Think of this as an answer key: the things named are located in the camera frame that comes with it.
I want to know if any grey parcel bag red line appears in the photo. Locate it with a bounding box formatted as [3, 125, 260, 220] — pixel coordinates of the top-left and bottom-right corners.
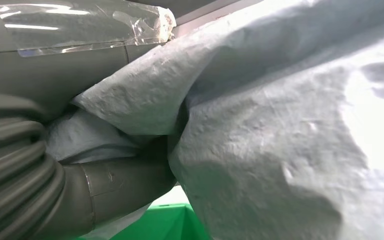
[44, 0, 384, 240]

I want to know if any green plastic crate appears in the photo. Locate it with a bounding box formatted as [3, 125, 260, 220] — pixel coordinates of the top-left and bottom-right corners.
[76, 203, 213, 240]

